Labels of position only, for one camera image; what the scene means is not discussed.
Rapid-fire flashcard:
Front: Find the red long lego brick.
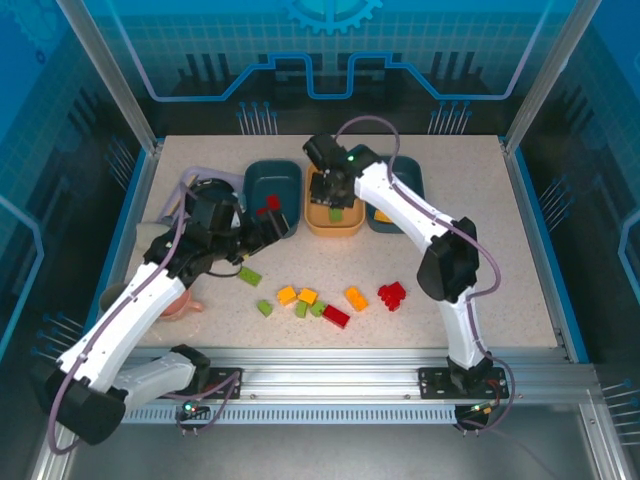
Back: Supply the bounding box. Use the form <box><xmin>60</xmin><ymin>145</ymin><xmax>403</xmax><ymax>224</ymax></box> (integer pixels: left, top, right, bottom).
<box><xmin>322</xmin><ymin>304</ymin><xmax>352</xmax><ymax>330</ymax></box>

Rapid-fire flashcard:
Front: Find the red lego brick cluster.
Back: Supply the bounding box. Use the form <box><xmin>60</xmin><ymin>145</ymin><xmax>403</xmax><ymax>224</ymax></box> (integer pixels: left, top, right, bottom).
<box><xmin>377</xmin><ymin>281</ymin><xmax>408</xmax><ymax>312</ymax></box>

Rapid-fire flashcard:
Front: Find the orange plastic container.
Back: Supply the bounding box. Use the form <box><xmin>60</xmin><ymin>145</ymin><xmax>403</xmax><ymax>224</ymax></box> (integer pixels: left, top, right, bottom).
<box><xmin>303</xmin><ymin>159</ymin><xmax>365</xmax><ymax>238</ymax></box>

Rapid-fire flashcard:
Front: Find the teal plastic container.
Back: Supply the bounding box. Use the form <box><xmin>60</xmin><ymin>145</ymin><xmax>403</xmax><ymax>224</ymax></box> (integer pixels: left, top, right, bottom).
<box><xmin>364</xmin><ymin>155</ymin><xmax>426</xmax><ymax>236</ymax></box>
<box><xmin>243</xmin><ymin>158</ymin><xmax>304</xmax><ymax>240</ymax></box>

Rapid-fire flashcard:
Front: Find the black round plate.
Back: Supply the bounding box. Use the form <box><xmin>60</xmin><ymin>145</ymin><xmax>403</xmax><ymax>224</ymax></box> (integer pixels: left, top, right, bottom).
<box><xmin>187</xmin><ymin>178</ymin><xmax>236</xmax><ymax>201</ymax></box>

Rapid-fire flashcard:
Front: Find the pink cup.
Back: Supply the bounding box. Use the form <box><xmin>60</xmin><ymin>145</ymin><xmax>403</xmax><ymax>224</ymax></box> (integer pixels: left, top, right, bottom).
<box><xmin>158</xmin><ymin>288</ymin><xmax>205</xmax><ymax>326</ymax></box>

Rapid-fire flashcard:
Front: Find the lavender tray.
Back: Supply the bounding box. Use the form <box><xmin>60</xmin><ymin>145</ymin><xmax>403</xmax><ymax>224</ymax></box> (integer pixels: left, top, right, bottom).
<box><xmin>159</xmin><ymin>166</ymin><xmax>246</xmax><ymax>226</ymax></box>

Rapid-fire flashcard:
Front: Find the beige cloth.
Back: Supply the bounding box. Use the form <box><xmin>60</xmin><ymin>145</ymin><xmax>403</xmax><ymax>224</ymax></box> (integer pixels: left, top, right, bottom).
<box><xmin>135</xmin><ymin>221</ymin><xmax>169</xmax><ymax>251</ymax></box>

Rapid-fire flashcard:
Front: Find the blue printed panel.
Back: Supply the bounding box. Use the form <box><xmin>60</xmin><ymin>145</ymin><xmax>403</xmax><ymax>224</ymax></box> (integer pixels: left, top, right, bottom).
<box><xmin>79</xmin><ymin>0</ymin><xmax>576</xmax><ymax>136</ymax></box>

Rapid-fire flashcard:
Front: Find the grey cup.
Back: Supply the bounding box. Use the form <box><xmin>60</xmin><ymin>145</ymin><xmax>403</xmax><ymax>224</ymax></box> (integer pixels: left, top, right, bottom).
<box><xmin>98</xmin><ymin>282</ymin><xmax>132</xmax><ymax>315</ymax></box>

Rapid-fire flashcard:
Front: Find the small connector with light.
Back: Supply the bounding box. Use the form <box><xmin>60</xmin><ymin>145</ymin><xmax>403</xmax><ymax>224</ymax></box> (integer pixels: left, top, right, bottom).
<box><xmin>455</xmin><ymin>402</ymin><xmax>501</xmax><ymax>432</ymax></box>
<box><xmin>175</xmin><ymin>397</ymin><xmax>211</xmax><ymax>421</ymax></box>

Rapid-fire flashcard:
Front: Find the slotted metal strip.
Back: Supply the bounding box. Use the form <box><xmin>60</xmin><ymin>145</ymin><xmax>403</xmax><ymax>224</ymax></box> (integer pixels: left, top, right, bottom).
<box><xmin>119</xmin><ymin>405</ymin><xmax>459</xmax><ymax>426</ymax></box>

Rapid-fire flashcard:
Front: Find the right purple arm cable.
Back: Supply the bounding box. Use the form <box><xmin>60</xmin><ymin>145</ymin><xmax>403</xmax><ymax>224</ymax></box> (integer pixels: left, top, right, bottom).
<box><xmin>334</xmin><ymin>114</ymin><xmax>516</xmax><ymax>434</ymax></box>

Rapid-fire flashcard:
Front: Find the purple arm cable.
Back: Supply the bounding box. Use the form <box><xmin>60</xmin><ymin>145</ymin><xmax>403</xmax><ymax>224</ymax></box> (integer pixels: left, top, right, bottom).
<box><xmin>47</xmin><ymin>172</ymin><xmax>246</xmax><ymax>456</ymax></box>
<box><xmin>334</xmin><ymin>114</ymin><xmax>516</xmax><ymax>434</ymax></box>

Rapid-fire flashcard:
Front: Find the wooden handled utensil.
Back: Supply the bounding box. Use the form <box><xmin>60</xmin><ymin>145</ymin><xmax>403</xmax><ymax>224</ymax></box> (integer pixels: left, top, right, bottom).
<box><xmin>162</xmin><ymin>179</ymin><xmax>189</xmax><ymax>221</ymax></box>

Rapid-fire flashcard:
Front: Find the aluminium side rail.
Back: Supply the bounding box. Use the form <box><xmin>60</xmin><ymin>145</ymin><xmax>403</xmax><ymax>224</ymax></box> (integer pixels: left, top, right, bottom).
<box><xmin>82</xmin><ymin>142</ymin><xmax>166</xmax><ymax>364</ymax></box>
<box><xmin>498</xmin><ymin>139</ymin><xmax>576</xmax><ymax>364</ymax></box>

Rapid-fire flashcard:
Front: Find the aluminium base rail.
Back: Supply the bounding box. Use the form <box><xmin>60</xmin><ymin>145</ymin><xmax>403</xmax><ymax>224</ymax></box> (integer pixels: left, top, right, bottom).
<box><xmin>67</xmin><ymin>347</ymin><xmax>599</xmax><ymax>406</ymax></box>

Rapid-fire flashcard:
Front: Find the aluminium frame post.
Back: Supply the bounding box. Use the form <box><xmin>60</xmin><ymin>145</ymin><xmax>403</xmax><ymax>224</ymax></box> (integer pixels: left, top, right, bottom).
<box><xmin>55</xmin><ymin>0</ymin><xmax>165</xmax><ymax>154</ymax></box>
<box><xmin>502</xmin><ymin>0</ymin><xmax>604</xmax><ymax>156</ymax></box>

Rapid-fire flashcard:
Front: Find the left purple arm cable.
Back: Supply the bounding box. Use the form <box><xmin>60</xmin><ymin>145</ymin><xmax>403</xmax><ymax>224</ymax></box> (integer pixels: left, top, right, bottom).
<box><xmin>47</xmin><ymin>172</ymin><xmax>246</xmax><ymax>456</ymax></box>

